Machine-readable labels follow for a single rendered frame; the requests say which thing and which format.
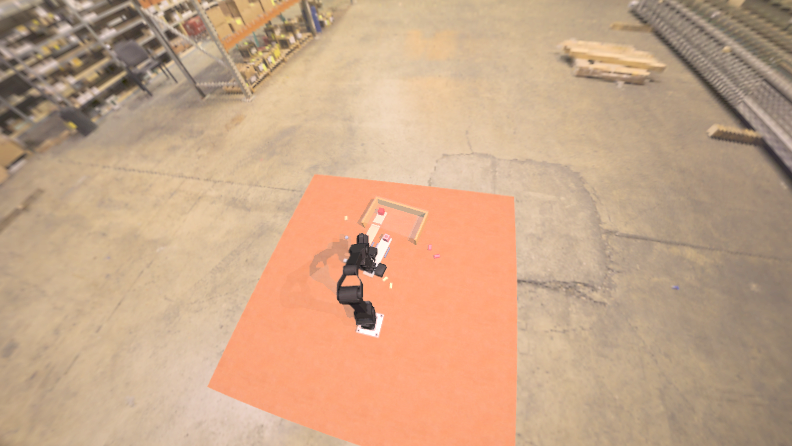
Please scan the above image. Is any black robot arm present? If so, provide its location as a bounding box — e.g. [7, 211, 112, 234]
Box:
[336, 233, 378, 331]

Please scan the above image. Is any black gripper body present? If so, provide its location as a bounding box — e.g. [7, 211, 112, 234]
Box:
[359, 256, 387, 278]

